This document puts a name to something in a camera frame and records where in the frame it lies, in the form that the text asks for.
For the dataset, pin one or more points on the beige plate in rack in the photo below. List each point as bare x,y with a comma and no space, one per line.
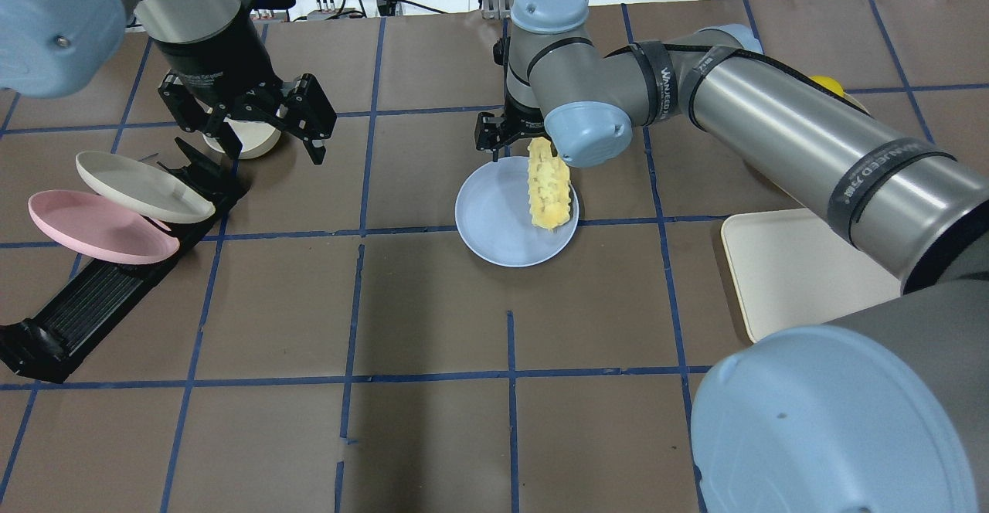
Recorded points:
141,188

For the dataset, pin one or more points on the pink plate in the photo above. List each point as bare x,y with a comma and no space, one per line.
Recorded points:
96,227

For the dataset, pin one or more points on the black dish rack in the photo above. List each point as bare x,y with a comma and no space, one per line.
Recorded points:
50,345

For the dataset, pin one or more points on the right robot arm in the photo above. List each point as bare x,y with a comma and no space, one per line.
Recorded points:
881,410

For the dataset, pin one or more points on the light blue plate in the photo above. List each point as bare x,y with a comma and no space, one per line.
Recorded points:
492,216

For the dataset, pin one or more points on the beige bowl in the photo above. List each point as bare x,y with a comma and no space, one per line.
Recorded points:
257,137

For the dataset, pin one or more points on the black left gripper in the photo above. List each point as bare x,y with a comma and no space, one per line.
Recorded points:
210,56

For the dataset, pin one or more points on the yellow lemon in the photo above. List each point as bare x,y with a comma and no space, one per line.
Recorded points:
829,83

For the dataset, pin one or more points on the white rectangular tray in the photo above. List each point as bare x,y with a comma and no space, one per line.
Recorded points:
788,269

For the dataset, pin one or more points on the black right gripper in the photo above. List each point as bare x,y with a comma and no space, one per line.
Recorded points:
519,117

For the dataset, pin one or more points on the white round plate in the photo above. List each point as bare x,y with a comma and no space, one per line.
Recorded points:
858,104

